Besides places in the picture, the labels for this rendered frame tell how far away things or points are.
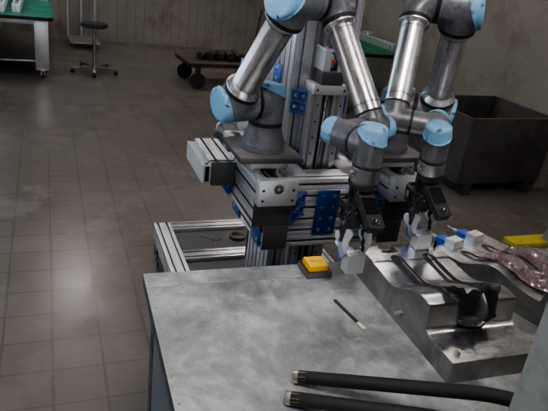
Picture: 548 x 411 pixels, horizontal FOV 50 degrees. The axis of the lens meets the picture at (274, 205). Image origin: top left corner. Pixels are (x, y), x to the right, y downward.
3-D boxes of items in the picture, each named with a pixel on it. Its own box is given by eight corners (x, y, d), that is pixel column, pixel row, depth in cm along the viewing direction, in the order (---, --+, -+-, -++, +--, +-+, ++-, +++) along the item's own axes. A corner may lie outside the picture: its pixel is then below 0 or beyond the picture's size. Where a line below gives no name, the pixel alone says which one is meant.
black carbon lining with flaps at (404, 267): (385, 261, 172) (391, 232, 168) (431, 258, 177) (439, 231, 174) (452, 333, 142) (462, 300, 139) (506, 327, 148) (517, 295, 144)
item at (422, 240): (395, 227, 187) (397, 213, 184) (408, 224, 188) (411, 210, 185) (415, 251, 176) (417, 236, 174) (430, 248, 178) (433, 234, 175)
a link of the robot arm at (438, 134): (454, 119, 161) (454, 132, 154) (447, 154, 167) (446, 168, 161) (426, 115, 163) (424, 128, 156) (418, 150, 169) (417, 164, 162)
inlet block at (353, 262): (326, 251, 167) (329, 234, 164) (342, 249, 168) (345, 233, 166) (346, 274, 155) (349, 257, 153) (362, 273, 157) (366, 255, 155)
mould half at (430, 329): (354, 272, 178) (362, 232, 173) (426, 267, 187) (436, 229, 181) (447, 384, 135) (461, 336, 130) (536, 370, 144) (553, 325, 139)
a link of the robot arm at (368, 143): (372, 118, 149) (397, 128, 144) (364, 158, 154) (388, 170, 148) (351, 121, 145) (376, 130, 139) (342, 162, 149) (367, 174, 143)
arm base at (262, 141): (235, 139, 205) (237, 112, 201) (275, 139, 211) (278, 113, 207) (248, 154, 193) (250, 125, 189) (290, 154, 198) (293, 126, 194)
